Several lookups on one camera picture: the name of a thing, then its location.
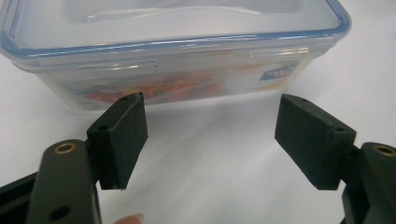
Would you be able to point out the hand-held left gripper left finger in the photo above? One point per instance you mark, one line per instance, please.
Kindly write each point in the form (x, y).
(116, 140)

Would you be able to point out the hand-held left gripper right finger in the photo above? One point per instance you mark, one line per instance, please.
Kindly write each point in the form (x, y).
(314, 140)

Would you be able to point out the clear plastic food container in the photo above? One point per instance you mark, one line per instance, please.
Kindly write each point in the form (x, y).
(174, 84)

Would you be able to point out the clear blue-sealed container lid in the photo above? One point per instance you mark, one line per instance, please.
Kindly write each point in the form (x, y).
(174, 28)

